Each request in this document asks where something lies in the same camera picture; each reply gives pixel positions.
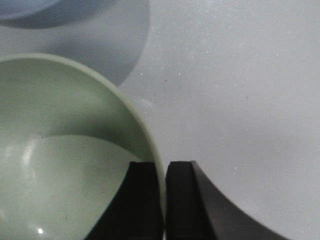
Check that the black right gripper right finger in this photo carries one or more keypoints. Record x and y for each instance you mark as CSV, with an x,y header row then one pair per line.
x,y
197,210

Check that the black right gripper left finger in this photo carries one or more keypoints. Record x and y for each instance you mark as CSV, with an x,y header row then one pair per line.
x,y
135,211

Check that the green bowl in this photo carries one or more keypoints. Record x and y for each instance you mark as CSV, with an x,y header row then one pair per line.
x,y
67,137

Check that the blue bowl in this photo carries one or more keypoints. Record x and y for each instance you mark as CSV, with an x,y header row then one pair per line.
x,y
39,14

